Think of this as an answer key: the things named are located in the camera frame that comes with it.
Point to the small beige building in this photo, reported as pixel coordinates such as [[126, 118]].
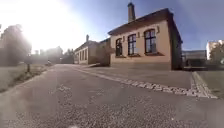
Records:
[[83, 55]]

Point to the grey asphalt road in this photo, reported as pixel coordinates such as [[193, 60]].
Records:
[[83, 103]]

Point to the grey paved yard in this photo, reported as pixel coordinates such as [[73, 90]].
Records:
[[160, 76]]

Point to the cobblestone strip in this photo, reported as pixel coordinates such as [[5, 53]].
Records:
[[156, 87]]

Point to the beige building with chimney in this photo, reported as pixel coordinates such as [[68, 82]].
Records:
[[163, 46]]

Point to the row of trees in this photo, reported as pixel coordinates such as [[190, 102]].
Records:
[[55, 55]]

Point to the low grey building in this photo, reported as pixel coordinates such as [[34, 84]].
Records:
[[195, 55]]

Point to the grass strip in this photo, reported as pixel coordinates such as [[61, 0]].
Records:
[[13, 75]]

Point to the pale building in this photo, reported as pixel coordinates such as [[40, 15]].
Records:
[[210, 46]]

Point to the dark tree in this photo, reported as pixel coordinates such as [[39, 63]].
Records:
[[13, 46]]

